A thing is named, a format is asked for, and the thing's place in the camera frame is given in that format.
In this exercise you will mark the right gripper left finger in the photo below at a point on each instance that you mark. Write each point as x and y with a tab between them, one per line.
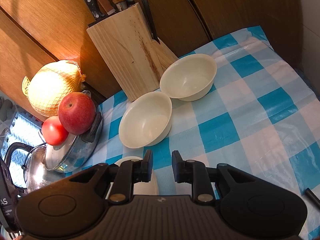
109	183

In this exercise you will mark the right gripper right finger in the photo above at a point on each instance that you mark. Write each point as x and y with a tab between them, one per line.
201	178

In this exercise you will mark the cream bowl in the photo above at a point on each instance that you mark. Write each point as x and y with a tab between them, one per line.
147	182
147	121
189	78

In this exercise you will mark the steel pot with lid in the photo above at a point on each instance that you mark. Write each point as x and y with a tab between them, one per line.
76	149

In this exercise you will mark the red tomato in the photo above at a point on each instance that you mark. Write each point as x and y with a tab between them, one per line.
53	131

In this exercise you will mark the red apple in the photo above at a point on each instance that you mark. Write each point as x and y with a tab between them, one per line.
76	112

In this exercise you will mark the blue white checkered tablecloth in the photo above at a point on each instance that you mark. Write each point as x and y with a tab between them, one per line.
259	116

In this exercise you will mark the black magnifying glass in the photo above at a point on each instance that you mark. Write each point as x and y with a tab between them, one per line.
312	197

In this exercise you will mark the yellow pomelo in net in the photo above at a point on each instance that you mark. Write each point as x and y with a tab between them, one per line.
51	84

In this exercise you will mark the wooden knife block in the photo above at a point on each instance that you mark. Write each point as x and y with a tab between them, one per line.
136	60

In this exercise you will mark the steel kettle black handle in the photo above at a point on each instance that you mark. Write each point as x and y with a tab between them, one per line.
35	173

